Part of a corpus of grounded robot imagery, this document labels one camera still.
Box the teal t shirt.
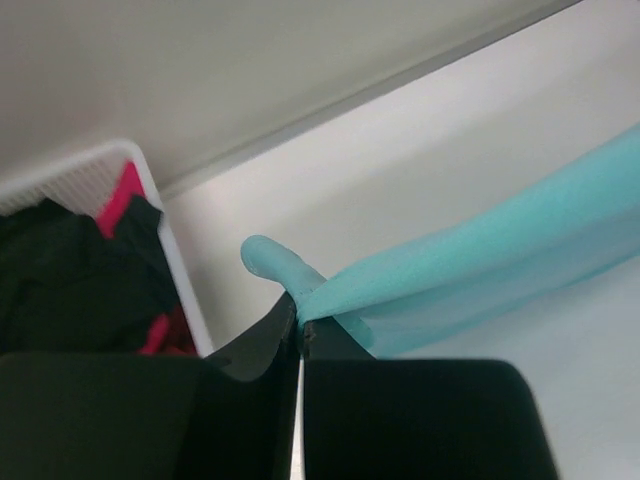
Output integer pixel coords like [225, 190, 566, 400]
[241, 128, 639, 357]

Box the black t shirt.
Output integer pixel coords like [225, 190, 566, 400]
[1, 196, 180, 353]

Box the red pink t shirt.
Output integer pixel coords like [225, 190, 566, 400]
[96, 161, 197, 355]

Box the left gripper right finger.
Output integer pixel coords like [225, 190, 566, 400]
[302, 319, 552, 479]

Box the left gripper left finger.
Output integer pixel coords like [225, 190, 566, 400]
[1, 296, 299, 479]

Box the white plastic basket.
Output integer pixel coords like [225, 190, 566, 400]
[1, 138, 216, 356]

